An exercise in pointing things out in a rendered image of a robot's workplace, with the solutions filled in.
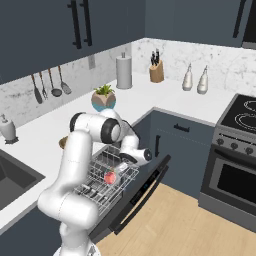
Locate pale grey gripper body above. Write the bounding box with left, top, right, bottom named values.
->
left=114, top=161, right=131, bottom=175

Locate red cup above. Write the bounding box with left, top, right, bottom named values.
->
left=103, top=170, right=118, bottom=186

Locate black dishwasher door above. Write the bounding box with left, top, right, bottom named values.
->
left=88, top=154, right=172, bottom=244

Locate brown bowl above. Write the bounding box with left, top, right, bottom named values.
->
left=58, top=135, right=69, bottom=151

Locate dark blue lower cupboard door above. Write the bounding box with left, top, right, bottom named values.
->
left=148, top=128, right=214, bottom=200

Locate dark blue cupboard door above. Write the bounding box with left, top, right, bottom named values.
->
left=148, top=128, right=214, bottom=200
left=0, top=0, right=83, bottom=85
left=81, top=0, right=146, bottom=57

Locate dark blue upper cupboard door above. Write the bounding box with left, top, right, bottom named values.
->
left=81, top=0, right=146, bottom=57
left=0, top=0, right=83, bottom=85

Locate green plant in pot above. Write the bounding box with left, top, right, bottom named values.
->
left=91, top=83, right=117, bottom=113

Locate dark blue drawer front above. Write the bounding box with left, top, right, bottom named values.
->
left=150, top=110, right=216, bottom=146

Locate white paper towel roll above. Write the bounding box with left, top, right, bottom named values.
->
left=115, top=51, right=134, bottom=90

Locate wooden knife block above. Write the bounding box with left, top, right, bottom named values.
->
left=148, top=48, right=165, bottom=84

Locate dark hanging ladle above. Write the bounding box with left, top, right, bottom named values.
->
left=47, top=68, right=63, bottom=98

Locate dark sink basin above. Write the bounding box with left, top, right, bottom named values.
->
left=0, top=148, right=47, bottom=212

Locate steel stove with oven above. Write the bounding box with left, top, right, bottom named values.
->
left=198, top=92, right=256, bottom=234

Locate white bottle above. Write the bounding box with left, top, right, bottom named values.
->
left=181, top=62, right=194, bottom=92
left=196, top=64, right=210, bottom=95

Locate dark hanging fork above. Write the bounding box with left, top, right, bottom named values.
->
left=38, top=71, right=49, bottom=101

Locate dark hanging spatula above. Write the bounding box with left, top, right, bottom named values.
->
left=30, top=73, right=44, bottom=105

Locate white soap dispenser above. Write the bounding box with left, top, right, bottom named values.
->
left=0, top=113, right=19, bottom=145

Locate dark blue upper cupboard run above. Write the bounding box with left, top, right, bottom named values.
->
left=144, top=0, right=248, bottom=49

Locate black extractor hood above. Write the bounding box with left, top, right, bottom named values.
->
left=241, top=0, right=256, bottom=51

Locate wire dishwasher rack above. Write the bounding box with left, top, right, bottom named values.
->
left=73, top=145, right=140, bottom=215

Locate black lower cupboard handle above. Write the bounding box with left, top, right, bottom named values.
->
left=154, top=134, right=161, bottom=158

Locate black cupboard handle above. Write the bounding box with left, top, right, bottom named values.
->
left=66, top=0, right=83, bottom=50
left=154, top=134, right=161, bottom=158
left=79, top=0, right=94, bottom=47

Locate black dishwasher door handle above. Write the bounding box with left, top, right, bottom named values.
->
left=109, top=162, right=172, bottom=236

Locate black drawer handle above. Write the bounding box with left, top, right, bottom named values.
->
left=173, top=123, right=191, bottom=133

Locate grey wall outlet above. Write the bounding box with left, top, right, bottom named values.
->
left=87, top=54, right=96, bottom=70

